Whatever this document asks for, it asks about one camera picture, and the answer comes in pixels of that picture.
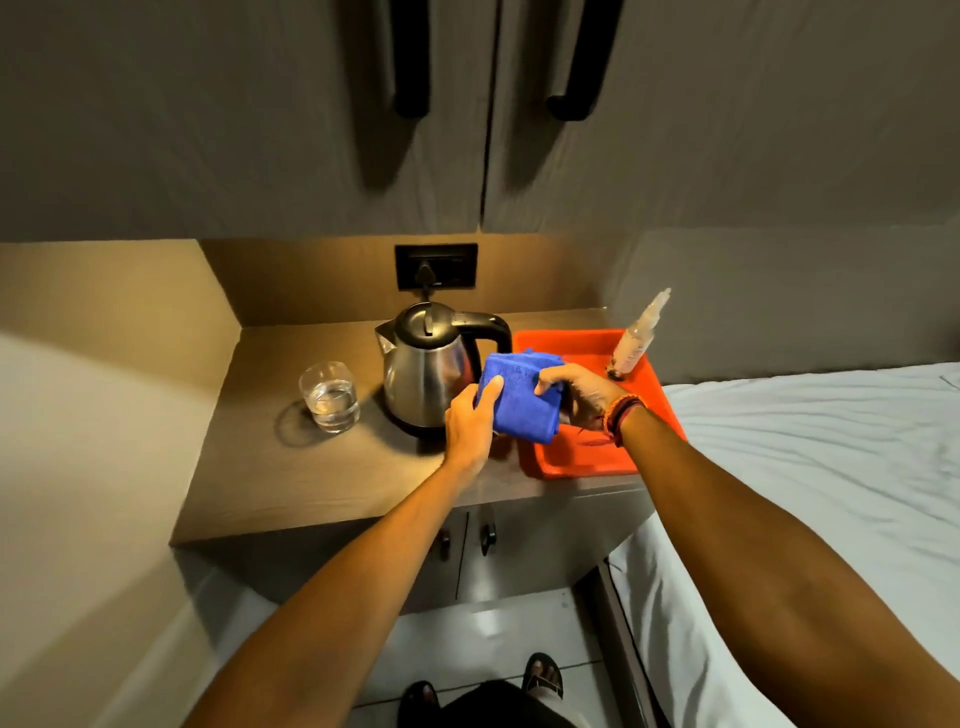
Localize blue microfiber cloth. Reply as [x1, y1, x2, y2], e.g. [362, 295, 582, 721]
[476, 348, 567, 445]

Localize grey lower cabinet door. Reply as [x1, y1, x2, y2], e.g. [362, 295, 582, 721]
[456, 487, 655, 605]
[177, 510, 470, 618]

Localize black cabinet door handle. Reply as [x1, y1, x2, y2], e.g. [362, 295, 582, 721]
[388, 0, 432, 120]
[546, 0, 625, 123]

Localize person's right forearm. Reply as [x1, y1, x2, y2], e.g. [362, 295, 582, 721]
[619, 405, 960, 728]

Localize person's left sandal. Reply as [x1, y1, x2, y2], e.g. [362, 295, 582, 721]
[397, 680, 442, 728]

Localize black wall power socket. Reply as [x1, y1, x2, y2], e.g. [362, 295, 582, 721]
[394, 243, 480, 292]

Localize clear glass of water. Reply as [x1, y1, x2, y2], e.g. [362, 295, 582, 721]
[298, 360, 362, 435]

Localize person's right hand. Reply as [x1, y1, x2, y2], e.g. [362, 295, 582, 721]
[534, 363, 632, 432]

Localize person's sandal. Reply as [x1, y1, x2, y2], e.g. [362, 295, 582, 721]
[521, 652, 565, 702]
[397, 680, 442, 728]

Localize grey cabinet door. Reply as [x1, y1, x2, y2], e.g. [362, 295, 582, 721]
[456, 487, 655, 605]
[481, 0, 960, 235]
[177, 510, 470, 618]
[0, 0, 502, 243]

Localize red thread wristband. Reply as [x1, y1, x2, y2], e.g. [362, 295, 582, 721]
[602, 393, 648, 449]

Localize stainless steel electric kettle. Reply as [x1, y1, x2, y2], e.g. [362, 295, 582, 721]
[375, 301, 514, 439]

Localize orange plastic tray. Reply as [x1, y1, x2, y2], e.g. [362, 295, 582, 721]
[512, 328, 688, 481]

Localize person's left hand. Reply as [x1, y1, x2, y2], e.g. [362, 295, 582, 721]
[444, 375, 506, 480]

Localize grey upper cabinet door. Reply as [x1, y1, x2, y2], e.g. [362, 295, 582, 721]
[0, 0, 502, 243]
[481, 0, 960, 235]

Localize person's left forearm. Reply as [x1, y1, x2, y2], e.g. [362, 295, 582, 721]
[182, 461, 477, 728]

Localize dark wooden bed frame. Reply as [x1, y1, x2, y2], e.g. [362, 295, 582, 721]
[592, 558, 672, 728]

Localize clear spray bottle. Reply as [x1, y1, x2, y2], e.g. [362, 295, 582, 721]
[606, 288, 673, 382]

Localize person's black trousers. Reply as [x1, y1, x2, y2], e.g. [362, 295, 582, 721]
[431, 678, 594, 728]

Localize white bed sheet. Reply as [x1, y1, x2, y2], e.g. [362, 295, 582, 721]
[607, 363, 960, 728]

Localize person's right sandal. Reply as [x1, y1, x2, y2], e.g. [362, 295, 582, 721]
[521, 652, 565, 702]

